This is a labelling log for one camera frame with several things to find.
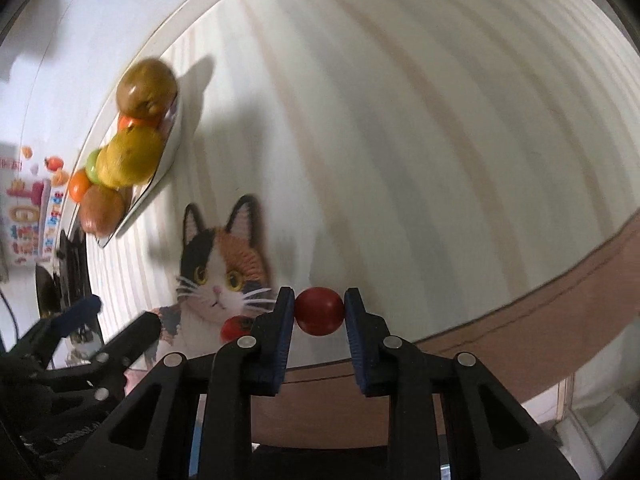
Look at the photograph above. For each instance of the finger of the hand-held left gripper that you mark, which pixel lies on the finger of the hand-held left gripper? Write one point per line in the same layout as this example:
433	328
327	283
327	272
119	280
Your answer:
75	315
132	335

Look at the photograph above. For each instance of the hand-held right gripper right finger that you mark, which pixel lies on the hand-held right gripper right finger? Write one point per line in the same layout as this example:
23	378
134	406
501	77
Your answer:
362	355

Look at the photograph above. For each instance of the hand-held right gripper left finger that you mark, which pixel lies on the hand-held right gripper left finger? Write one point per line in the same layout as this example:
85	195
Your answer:
272	350

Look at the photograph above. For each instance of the red cherry tomato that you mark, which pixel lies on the red cherry tomato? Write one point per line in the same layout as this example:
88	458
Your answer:
319	311
232	329

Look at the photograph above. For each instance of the brown round fruit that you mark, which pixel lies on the brown round fruit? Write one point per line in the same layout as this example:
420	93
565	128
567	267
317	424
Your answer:
102	210
147	87

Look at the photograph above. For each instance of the orange mandarin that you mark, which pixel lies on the orange mandarin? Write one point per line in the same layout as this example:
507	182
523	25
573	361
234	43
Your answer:
132	122
79	186

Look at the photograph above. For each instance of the green round fruit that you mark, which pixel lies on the green round fruit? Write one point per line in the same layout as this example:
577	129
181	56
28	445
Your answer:
92	165

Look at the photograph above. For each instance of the oval floral ceramic plate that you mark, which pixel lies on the oval floral ceramic plate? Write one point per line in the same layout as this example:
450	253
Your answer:
160	170

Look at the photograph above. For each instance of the yellow citrus fruit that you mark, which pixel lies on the yellow citrus fruit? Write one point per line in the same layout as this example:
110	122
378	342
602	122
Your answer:
131	156

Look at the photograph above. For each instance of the black gas stove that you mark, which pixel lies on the black gas stove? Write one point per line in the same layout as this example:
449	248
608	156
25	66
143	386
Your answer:
75	260

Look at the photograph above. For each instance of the striped cat print tablecloth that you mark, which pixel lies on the striped cat print tablecloth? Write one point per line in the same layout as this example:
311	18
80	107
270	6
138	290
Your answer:
400	160

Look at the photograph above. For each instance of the colourful wall sticker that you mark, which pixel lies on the colourful wall sticker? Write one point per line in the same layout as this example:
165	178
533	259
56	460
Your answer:
30	210

